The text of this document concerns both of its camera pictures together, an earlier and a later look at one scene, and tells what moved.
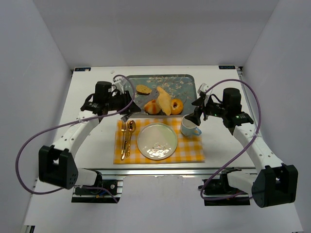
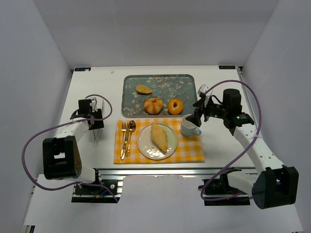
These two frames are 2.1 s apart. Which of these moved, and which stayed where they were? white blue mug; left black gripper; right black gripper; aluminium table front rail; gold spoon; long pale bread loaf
Moved: left black gripper; long pale bread loaf
Stayed: right black gripper; white blue mug; gold spoon; aluminium table front rail
